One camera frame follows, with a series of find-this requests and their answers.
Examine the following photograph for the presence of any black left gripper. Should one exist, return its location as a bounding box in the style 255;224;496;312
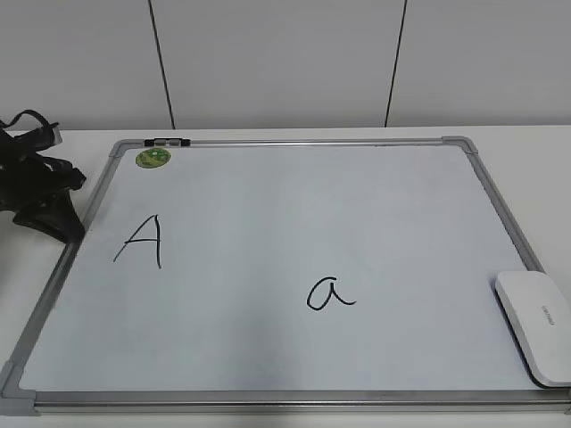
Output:
1;119;87;243

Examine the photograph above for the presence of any white whiteboard eraser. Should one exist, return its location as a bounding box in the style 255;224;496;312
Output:
494;271;570;388

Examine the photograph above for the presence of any round green magnet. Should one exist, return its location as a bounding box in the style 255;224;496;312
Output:
136;148;171;169

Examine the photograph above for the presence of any black silver hanging clip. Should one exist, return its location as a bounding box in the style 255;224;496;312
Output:
144;138;191;147

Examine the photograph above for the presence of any grey framed whiteboard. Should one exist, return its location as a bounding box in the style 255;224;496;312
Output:
1;136;570;416

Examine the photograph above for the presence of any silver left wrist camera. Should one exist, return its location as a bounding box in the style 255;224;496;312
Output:
27;122;62;152

